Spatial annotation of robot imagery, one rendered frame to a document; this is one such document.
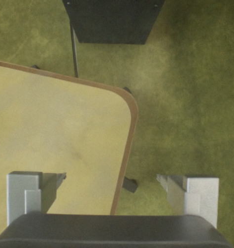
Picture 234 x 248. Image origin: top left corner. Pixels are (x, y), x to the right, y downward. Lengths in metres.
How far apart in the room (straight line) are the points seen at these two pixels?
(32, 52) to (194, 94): 0.62
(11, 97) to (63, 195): 0.20
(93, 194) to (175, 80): 0.73
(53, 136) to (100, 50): 0.68
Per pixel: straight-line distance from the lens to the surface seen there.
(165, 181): 0.16
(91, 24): 0.99
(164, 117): 1.21
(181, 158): 1.23
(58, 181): 0.16
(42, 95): 0.58
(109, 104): 0.57
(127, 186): 1.16
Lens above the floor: 1.19
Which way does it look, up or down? 88 degrees down
